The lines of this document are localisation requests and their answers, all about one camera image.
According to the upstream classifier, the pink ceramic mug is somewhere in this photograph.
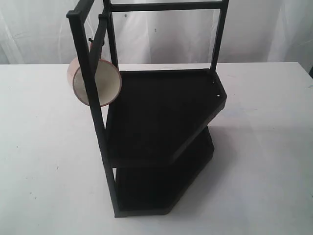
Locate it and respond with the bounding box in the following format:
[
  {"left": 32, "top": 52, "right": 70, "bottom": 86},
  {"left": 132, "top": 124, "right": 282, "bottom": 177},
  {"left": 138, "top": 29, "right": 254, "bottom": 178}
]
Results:
[{"left": 67, "top": 57, "right": 122, "bottom": 107}]

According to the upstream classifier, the black two-tier metal rack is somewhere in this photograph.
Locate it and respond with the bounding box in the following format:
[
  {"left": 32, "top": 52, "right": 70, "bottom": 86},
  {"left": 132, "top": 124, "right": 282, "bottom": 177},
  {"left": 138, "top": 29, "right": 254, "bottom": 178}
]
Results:
[{"left": 67, "top": 0, "right": 229, "bottom": 218}]

